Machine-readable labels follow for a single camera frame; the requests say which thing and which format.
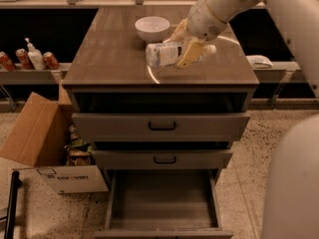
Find white ceramic bowl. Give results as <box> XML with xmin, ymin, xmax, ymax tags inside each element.
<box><xmin>135</xmin><ymin>16</ymin><xmax>170</xmax><ymax>43</ymax></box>

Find white pump bottle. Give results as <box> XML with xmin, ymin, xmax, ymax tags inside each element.
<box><xmin>25</xmin><ymin>38</ymin><xmax>46</xmax><ymax>70</ymax></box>

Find red soda can right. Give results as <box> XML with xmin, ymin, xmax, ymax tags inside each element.
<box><xmin>43</xmin><ymin>52</ymin><xmax>60</xmax><ymax>70</ymax></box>

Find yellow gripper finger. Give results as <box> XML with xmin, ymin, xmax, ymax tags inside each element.
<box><xmin>175</xmin><ymin>38</ymin><xmax>205</xmax><ymax>69</ymax></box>
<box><xmin>167</xmin><ymin>19</ymin><xmax>188</xmax><ymax>42</ymax></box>

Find grey top drawer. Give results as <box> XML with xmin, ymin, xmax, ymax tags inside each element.
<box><xmin>73</xmin><ymin>93</ymin><xmax>249</xmax><ymax>142</ymax></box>

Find red soda can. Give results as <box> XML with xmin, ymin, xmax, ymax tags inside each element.
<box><xmin>43</xmin><ymin>52</ymin><xmax>60</xmax><ymax>70</ymax></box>
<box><xmin>16</xmin><ymin>49</ymin><xmax>33</xmax><ymax>70</ymax></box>
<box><xmin>0</xmin><ymin>52</ymin><xmax>16</xmax><ymax>71</ymax></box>

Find grey drawer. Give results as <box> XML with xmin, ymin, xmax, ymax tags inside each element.
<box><xmin>73</xmin><ymin>93</ymin><xmax>249</xmax><ymax>142</ymax></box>
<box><xmin>94</xmin><ymin>169</ymin><xmax>233</xmax><ymax>239</ymax></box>
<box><xmin>93</xmin><ymin>147</ymin><xmax>232</xmax><ymax>170</ymax></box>

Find grey bottom drawer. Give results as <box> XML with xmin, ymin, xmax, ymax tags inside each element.
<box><xmin>94</xmin><ymin>169</ymin><xmax>233</xmax><ymax>239</ymax></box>

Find grey middle drawer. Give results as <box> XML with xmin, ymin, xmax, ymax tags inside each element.
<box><xmin>93</xmin><ymin>147</ymin><xmax>232</xmax><ymax>170</ymax></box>

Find grey drawer cabinet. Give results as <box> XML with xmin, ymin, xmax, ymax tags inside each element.
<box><xmin>63</xmin><ymin>6</ymin><xmax>258</xmax><ymax>176</ymax></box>

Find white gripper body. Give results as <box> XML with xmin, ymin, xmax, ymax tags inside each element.
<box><xmin>187</xmin><ymin>0</ymin><xmax>233</xmax><ymax>40</ymax></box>

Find red soda can middle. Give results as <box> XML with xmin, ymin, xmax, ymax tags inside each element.
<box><xmin>16</xmin><ymin>49</ymin><xmax>33</xmax><ymax>70</ymax></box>

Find clear plastic water bottle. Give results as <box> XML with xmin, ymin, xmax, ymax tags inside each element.
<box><xmin>146</xmin><ymin>42</ymin><xmax>216</xmax><ymax>68</ymax></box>

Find open cardboard box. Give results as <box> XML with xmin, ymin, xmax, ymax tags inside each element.
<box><xmin>0</xmin><ymin>89</ymin><xmax>108</xmax><ymax>194</ymax></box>

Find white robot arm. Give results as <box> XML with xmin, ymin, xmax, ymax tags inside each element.
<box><xmin>170</xmin><ymin>0</ymin><xmax>319</xmax><ymax>239</ymax></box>

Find grey low shelf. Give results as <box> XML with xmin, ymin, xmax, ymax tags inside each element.
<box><xmin>0</xmin><ymin>63</ymin><xmax>71</xmax><ymax>85</ymax></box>

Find red soda can left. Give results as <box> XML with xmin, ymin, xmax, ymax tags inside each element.
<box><xmin>0</xmin><ymin>52</ymin><xmax>16</xmax><ymax>71</ymax></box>

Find black chair leg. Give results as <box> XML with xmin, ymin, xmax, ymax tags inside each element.
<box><xmin>4</xmin><ymin>171</ymin><xmax>21</xmax><ymax>239</ymax></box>

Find snack packets in box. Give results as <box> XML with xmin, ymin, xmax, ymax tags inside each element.
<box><xmin>64</xmin><ymin>124</ymin><xmax>95</xmax><ymax>166</ymax></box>

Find folded white cloth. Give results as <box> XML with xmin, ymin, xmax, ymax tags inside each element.
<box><xmin>247</xmin><ymin>55</ymin><xmax>273</xmax><ymax>69</ymax></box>

